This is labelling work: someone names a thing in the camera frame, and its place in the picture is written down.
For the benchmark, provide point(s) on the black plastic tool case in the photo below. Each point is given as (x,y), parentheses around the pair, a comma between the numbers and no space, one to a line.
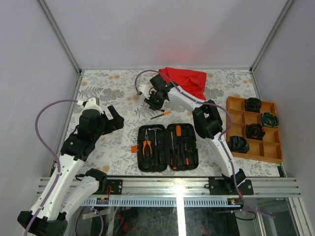
(161,156)

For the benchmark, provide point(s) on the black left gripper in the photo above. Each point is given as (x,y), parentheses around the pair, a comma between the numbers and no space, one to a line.
(115,124)

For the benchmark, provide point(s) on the red cloth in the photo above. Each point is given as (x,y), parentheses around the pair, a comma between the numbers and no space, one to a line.
(191,81)

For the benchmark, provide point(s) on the small orange black screwdriver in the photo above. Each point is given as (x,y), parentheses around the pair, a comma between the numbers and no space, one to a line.
(186,154)

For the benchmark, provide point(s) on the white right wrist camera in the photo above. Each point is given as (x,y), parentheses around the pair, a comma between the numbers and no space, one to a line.
(145,90)

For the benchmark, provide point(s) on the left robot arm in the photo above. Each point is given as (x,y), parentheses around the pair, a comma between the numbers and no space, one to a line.
(50,214)

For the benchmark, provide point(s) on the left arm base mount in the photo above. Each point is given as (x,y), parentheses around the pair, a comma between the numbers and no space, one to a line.
(113,187)

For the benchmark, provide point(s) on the orange wooden divided tray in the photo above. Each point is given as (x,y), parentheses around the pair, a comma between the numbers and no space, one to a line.
(267,150)

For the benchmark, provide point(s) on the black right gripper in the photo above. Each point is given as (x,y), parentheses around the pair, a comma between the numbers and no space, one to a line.
(150,102)

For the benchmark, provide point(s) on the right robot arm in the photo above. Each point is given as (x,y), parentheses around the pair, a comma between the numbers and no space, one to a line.
(206,118)

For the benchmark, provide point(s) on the orange handled pliers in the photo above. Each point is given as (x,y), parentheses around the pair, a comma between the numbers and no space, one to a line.
(147,147)

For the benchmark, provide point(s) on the orange case latch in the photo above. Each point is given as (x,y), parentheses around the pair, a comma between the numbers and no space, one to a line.
(135,149)

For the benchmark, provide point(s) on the orange handled small saw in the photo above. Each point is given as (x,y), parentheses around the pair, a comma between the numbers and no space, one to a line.
(163,114)

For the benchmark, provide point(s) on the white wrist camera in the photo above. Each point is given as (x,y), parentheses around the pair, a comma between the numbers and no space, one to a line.
(145,90)
(90,104)

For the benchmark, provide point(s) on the chrome claw hammer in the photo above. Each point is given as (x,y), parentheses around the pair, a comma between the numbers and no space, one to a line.
(153,134)

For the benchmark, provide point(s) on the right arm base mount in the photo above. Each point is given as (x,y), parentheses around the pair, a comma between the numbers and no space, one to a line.
(226,186)

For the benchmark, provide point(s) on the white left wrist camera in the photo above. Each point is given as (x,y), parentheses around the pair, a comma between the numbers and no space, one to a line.
(90,104)

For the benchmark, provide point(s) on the black orange large screwdriver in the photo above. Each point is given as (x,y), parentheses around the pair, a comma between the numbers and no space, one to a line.
(174,162)

